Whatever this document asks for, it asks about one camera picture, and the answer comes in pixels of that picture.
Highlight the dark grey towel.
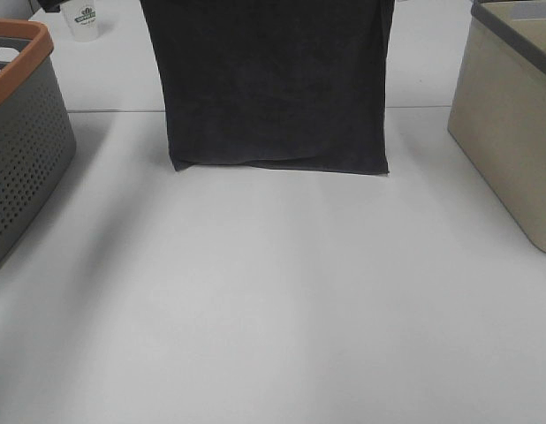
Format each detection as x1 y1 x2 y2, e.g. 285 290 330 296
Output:
141 1 394 175

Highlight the beige bin grey rim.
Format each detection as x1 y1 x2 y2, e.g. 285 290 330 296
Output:
447 1 546 253

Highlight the grey perforated basket orange rim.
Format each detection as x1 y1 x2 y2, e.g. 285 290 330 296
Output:
0 19 76 267

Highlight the white paper cup green logo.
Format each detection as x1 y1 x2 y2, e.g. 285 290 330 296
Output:
60 0 99 42

